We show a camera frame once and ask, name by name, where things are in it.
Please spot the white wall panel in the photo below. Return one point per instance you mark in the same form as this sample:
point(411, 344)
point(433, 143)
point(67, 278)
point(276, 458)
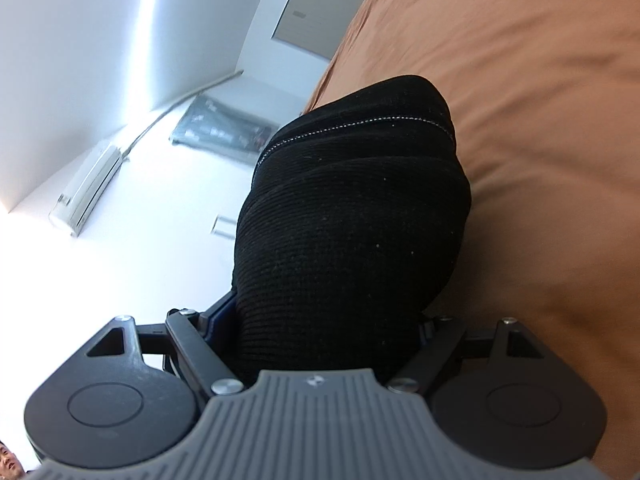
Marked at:
point(224, 226)

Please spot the white air conditioner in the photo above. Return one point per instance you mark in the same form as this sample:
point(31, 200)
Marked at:
point(87, 190)

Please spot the white wall pipe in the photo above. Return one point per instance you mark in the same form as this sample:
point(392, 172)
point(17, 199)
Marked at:
point(175, 105)

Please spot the brown bed blanket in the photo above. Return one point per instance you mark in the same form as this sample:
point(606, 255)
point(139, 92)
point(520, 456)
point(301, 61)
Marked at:
point(550, 160)

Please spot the black pants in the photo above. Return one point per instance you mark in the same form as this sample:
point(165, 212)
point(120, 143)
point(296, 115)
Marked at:
point(350, 235)

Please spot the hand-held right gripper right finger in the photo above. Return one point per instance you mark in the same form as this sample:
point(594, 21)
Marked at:
point(440, 340)

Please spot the grey wardrobe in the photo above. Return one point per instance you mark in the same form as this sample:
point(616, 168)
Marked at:
point(320, 10)

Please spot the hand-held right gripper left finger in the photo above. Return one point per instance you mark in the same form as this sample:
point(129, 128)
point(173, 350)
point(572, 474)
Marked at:
point(220, 317)

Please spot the person's face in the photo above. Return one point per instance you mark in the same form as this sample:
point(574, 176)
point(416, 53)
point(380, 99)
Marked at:
point(7, 462)

